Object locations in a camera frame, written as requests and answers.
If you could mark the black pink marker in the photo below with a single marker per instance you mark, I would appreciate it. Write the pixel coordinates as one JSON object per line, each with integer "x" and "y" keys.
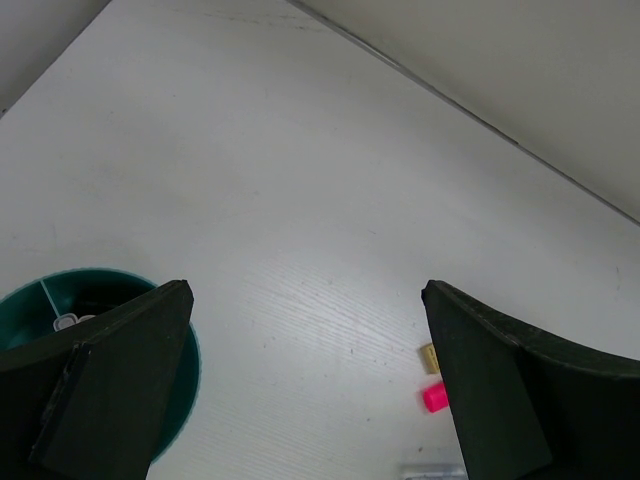
{"x": 435, "y": 397}

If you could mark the clear blue-tipped pen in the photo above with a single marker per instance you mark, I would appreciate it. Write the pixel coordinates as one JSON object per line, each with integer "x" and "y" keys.
{"x": 436, "y": 471}

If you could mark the small yellow eraser block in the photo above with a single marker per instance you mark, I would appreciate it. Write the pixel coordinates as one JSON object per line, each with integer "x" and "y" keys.
{"x": 429, "y": 358}

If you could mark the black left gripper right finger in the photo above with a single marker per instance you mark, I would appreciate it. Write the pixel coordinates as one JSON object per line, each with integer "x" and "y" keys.
{"x": 528, "y": 404}

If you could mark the teal plastic cup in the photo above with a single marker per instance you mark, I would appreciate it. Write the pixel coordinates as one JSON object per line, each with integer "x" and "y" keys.
{"x": 30, "y": 312}

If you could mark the pink clear pen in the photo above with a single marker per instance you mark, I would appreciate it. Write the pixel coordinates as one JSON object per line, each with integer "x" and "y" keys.
{"x": 69, "y": 320}

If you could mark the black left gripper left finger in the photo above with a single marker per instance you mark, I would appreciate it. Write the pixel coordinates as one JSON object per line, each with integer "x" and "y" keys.
{"x": 89, "y": 401}

